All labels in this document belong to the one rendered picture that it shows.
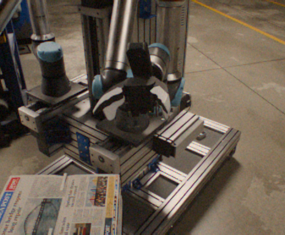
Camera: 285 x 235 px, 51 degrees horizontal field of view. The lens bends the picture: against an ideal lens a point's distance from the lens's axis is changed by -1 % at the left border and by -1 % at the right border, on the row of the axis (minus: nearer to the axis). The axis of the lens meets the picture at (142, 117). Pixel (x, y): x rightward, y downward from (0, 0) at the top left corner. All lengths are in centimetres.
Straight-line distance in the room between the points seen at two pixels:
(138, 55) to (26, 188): 60
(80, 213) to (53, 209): 9
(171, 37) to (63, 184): 61
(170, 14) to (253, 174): 159
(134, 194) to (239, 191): 78
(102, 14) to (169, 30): 33
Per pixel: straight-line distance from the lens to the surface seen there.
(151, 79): 67
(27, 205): 100
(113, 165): 119
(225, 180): 226
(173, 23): 105
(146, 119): 124
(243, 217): 206
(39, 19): 158
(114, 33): 94
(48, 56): 148
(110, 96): 64
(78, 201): 97
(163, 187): 185
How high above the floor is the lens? 155
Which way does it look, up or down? 33 degrees down
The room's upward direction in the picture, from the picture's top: straight up
